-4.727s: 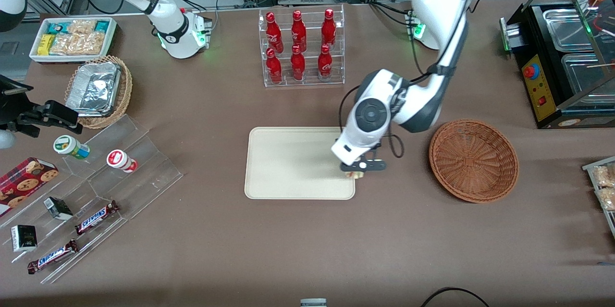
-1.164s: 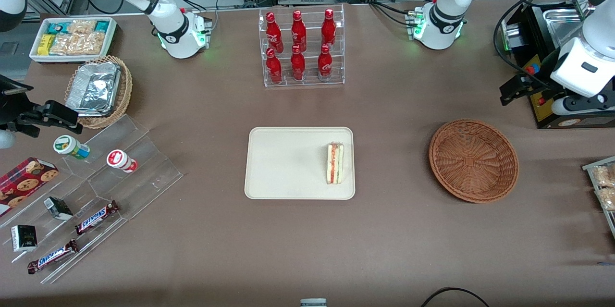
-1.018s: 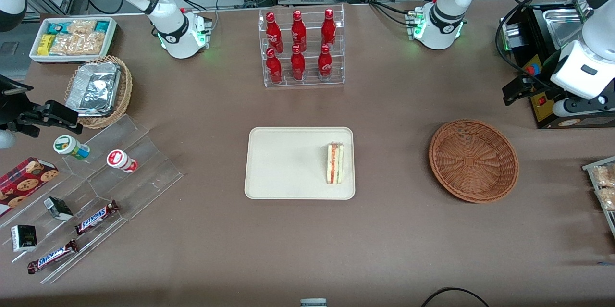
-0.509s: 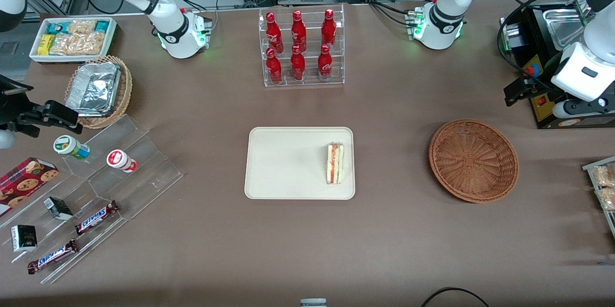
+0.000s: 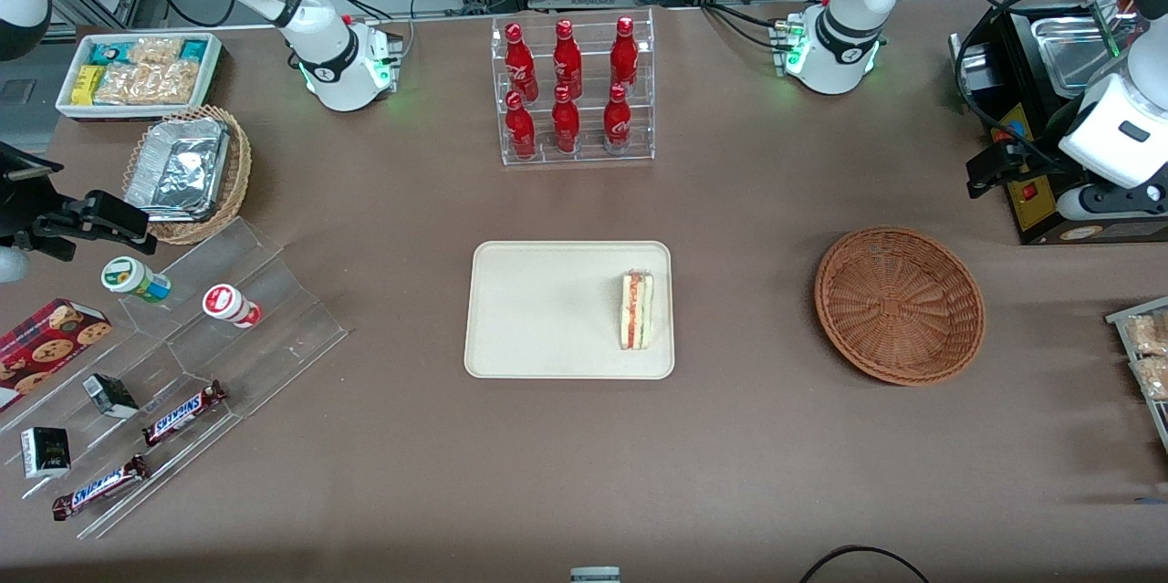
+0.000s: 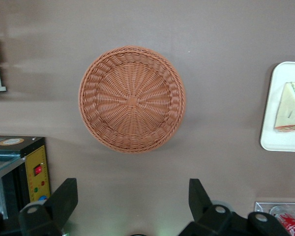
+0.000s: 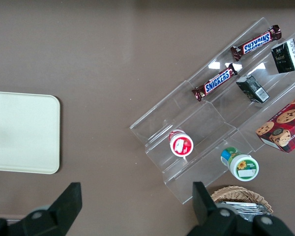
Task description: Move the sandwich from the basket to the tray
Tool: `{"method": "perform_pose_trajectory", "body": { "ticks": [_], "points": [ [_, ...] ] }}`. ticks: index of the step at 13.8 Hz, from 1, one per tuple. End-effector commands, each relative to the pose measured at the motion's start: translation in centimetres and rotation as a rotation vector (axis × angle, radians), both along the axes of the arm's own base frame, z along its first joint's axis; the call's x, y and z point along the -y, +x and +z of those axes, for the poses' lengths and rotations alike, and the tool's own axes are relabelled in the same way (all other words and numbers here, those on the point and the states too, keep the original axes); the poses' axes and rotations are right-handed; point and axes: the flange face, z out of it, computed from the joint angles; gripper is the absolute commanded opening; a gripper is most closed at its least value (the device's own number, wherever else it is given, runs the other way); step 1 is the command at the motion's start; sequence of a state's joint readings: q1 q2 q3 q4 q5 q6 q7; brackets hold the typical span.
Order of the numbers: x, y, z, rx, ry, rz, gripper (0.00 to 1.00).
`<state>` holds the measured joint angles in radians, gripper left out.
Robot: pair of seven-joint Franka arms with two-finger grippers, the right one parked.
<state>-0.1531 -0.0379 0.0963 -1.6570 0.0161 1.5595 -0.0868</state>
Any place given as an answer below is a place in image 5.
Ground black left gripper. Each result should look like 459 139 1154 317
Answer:
967 143 1065 199

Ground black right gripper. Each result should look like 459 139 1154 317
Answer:
0 142 158 260

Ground triangular sandwich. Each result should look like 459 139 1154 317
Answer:
620 269 655 351

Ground aluminium foil tray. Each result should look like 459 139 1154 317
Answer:
124 117 231 224

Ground light wicker basket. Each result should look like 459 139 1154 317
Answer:
122 105 253 245

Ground round brown wicker basket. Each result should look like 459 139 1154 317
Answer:
814 226 987 386

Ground metal tray with snacks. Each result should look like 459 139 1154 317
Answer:
1106 296 1168 456

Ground beige rectangular tray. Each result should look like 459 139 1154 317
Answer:
464 241 676 380

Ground green label yogurt bottle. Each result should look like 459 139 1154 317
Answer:
100 256 172 305

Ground black food warmer cabinet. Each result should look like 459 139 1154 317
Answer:
947 0 1168 246

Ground red label yogurt bottle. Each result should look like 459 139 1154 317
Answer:
202 284 263 329

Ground steel pan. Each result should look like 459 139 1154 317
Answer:
1031 13 1125 100

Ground large clear cracker bag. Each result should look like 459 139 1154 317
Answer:
94 60 201 107

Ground yellow snack packet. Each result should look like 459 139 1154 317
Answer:
71 65 107 107

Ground red cookie box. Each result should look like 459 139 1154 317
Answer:
0 297 113 413

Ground white snack bin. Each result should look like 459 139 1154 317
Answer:
55 32 224 121

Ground small black box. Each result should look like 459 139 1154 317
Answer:
82 373 140 420
20 426 71 480

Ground small clear cracker bag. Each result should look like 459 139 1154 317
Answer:
127 36 184 69

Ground clear acrylic stepped display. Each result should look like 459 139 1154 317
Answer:
0 216 349 540

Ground snickers chocolate bar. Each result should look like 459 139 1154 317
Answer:
141 380 228 448
51 454 151 522

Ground clear snack bag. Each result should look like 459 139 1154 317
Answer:
1131 355 1168 401
1124 314 1168 357

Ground red cola bottle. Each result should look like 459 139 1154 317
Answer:
505 23 537 102
610 16 640 91
603 83 632 153
553 18 583 99
505 90 537 160
552 86 581 154

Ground clear acrylic bottle rack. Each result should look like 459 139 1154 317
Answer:
491 8 656 167

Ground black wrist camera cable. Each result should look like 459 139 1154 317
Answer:
953 0 1123 166

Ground black cable loop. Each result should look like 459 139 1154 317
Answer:
798 545 932 583

